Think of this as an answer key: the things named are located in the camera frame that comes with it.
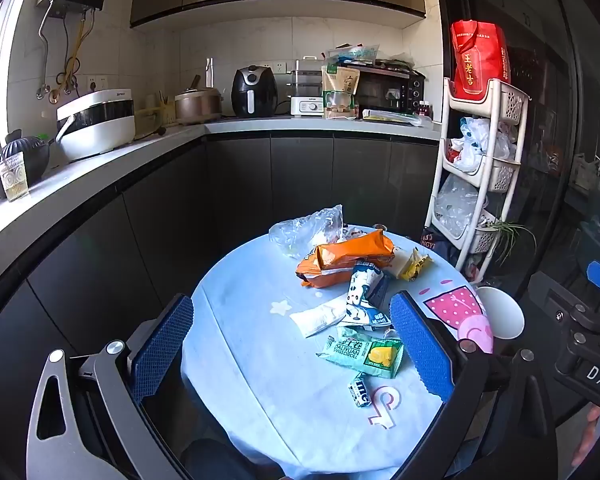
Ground yellow snack wrapper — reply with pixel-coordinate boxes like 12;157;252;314
397;250;432;282

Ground dark blue shopping bag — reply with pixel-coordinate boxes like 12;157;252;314
420;227;461;266

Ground blue white milk wrapper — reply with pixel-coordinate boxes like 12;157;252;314
341;259;392;331

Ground yellow utensil holder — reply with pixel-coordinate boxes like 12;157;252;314
135;92;177;141

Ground small blue gum packet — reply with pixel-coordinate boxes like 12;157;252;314
347;374;373;408

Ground black-framed glass door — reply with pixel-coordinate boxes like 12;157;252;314
445;0;600;311

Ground white flat wrapper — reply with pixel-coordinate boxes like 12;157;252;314
290;297;351;338

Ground orange snack bag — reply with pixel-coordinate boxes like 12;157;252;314
295;228;396;289

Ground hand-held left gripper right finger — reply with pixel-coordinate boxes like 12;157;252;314
389;291;561;480

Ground white plastic bags bundle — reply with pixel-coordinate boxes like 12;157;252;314
450;116;516;171

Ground red gift bag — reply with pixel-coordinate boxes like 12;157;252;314
450;20;512;101

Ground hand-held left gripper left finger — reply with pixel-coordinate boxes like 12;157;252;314
26;292;196;480

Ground black toaster oven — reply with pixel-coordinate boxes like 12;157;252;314
352;62;427;116

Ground green spider plant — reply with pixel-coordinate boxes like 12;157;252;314
480;217;537;266

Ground white rice cooker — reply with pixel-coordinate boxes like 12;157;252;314
55;88;136;163

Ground brown pressure cooker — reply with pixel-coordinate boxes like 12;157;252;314
174;75;225;126

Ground yellow white flat box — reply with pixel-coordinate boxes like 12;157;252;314
362;109;424;127

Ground white food steamer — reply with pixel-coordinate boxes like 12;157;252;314
290;56;331;117

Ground clear crumpled plastic bag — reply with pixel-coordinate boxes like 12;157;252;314
268;204;344;260

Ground green egg roll wrapper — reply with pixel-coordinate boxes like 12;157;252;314
316;327;405;380

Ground light blue printed tablecloth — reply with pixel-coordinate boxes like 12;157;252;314
180;222;496;477

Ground clear plastic bags bundle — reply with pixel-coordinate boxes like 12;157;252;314
435;175;486;238

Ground glass cup with owl print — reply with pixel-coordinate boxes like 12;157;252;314
0;152;30;203

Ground green white food pouch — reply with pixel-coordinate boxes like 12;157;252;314
321;62;361;121

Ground person's right hand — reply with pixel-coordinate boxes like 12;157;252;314
570;402;600;468

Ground black pumpkin teapot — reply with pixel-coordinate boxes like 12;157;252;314
0;129;51;198

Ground white round bin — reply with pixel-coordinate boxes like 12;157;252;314
475;285;526;341

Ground clear packaged food bag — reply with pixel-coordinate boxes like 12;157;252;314
324;43;381;64

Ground white plastic storage rack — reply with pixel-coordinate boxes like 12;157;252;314
424;77;531;271

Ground black air fryer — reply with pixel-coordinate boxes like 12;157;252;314
231;64;278;119

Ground dark lower kitchen cabinets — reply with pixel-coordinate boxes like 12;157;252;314
0;130;441;411

